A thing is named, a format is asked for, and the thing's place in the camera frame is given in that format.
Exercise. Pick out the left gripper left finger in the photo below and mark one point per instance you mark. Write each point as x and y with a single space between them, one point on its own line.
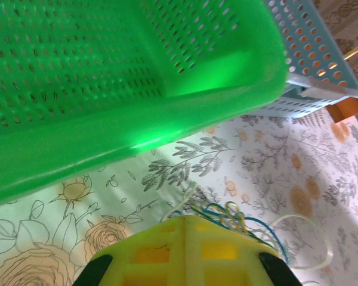
155 268

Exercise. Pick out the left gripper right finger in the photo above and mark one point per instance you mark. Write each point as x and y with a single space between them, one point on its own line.
223 268

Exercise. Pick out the floral tablecloth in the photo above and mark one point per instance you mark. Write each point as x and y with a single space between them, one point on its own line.
256 178

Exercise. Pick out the green perforated plastic basket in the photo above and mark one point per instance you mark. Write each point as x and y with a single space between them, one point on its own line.
107 119

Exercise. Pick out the orange wooden base board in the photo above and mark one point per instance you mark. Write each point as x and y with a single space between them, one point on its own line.
347 108

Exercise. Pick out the light blue perforated plastic basket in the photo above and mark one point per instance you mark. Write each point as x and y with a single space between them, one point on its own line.
322 44

